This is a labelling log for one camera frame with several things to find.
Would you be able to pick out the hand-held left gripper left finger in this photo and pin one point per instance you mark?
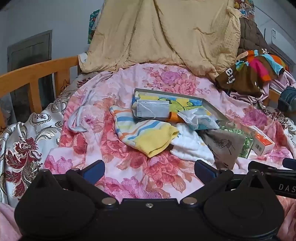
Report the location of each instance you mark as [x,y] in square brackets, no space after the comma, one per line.
[96,170]

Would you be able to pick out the colourful printed cloth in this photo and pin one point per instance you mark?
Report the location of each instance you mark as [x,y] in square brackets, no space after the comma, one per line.
[242,7]

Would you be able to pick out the grey face mask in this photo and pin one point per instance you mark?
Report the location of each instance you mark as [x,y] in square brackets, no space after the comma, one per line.
[150,109]

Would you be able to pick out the orange white box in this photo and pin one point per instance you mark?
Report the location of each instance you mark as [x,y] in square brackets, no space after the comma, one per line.
[262,141]

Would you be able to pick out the striped yellow sock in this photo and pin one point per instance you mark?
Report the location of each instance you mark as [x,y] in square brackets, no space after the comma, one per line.
[138,132]

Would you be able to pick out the green patterned packet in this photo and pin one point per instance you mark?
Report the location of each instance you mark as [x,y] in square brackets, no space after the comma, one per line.
[242,136]

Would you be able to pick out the white gold brocade cloth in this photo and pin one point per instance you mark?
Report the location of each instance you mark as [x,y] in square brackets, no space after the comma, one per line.
[25,143]

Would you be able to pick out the white textured cloth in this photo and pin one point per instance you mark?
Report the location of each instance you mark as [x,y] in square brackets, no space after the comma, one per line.
[192,143]

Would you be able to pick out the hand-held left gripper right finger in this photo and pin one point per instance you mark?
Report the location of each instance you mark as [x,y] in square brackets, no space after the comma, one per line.
[203,170]

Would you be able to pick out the white plastic packet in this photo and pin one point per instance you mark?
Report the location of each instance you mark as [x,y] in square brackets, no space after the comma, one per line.
[198,119]

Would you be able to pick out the blue jeans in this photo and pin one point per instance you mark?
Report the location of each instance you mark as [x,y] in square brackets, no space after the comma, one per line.
[288,98]

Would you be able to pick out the grey door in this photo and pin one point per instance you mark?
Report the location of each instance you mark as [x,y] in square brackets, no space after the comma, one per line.
[30,53]

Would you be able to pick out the pink floral bedsheet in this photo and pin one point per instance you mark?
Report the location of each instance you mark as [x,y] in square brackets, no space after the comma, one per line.
[129,166]

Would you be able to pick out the brown printed garment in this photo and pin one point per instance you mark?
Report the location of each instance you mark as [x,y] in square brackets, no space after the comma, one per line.
[245,78]

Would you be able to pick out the person's left forearm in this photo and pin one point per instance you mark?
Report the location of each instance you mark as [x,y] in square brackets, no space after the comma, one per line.
[7,220]

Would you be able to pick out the grey-brown sock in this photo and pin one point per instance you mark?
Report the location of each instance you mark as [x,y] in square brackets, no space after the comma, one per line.
[222,143]

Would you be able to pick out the yellow quilt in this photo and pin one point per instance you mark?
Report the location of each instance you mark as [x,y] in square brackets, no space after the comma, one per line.
[161,34]

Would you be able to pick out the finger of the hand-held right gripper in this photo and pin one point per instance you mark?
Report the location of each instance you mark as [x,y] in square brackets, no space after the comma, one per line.
[290,162]

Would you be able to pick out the wooden bed rail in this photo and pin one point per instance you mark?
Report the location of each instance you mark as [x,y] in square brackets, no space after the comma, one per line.
[34,69]

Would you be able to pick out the brown quilted jacket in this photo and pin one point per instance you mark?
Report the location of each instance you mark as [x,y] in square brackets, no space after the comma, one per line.
[249,34]

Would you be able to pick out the white air conditioner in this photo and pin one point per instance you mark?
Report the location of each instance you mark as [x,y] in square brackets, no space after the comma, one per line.
[277,37]

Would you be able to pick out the wall poster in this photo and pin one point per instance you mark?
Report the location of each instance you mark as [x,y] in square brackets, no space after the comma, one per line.
[92,25]

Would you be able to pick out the grey cartoon print tray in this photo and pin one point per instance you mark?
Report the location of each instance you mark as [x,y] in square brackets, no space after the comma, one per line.
[185,102]

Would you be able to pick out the light pink cloth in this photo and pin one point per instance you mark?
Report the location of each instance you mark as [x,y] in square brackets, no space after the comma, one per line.
[240,97]

